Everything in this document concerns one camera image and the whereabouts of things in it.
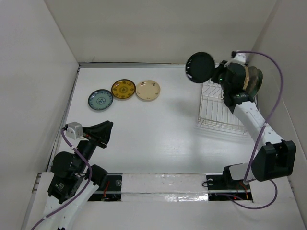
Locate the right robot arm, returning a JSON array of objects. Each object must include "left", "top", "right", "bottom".
[{"left": 211, "top": 61, "right": 296, "bottom": 188}]

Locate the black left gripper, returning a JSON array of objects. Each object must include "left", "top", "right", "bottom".
[{"left": 75, "top": 119, "right": 113, "bottom": 172}]

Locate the beige bird branch plate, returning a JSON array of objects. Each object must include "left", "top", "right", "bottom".
[{"left": 242, "top": 66, "right": 249, "bottom": 91}]

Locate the cream floral small plate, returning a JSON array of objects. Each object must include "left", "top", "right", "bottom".
[{"left": 136, "top": 80, "right": 161, "bottom": 101}]

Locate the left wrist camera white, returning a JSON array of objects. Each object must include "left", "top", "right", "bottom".
[{"left": 64, "top": 122, "right": 83, "bottom": 140}]

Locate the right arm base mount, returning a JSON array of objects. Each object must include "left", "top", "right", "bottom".
[{"left": 206, "top": 166, "right": 250, "bottom": 191}]

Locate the light green floral plate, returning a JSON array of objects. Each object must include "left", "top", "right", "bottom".
[{"left": 251, "top": 70, "right": 263, "bottom": 98}]

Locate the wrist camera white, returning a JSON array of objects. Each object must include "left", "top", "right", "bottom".
[
  {"left": 64, "top": 122, "right": 83, "bottom": 140},
  {"left": 224, "top": 51, "right": 247, "bottom": 67}
]

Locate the yellow patterned small plate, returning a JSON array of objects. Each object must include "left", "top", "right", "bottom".
[{"left": 111, "top": 79, "right": 136, "bottom": 100}]

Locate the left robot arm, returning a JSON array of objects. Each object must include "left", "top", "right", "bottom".
[{"left": 32, "top": 121, "right": 113, "bottom": 230}]

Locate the white wire dish rack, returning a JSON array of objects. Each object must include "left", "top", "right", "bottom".
[{"left": 198, "top": 71, "right": 246, "bottom": 134}]

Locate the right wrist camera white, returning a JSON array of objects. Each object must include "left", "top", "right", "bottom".
[{"left": 224, "top": 51, "right": 247, "bottom": 67}]

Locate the black glossy small plate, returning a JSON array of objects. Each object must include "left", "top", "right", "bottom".
[{"left": 185, "top": 52, "right": 215, "bottom": 83}]

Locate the blue white patterned plate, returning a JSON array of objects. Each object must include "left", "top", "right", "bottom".
[{"left": 88, "top": 89, "right": 114, "bottom": 111}]

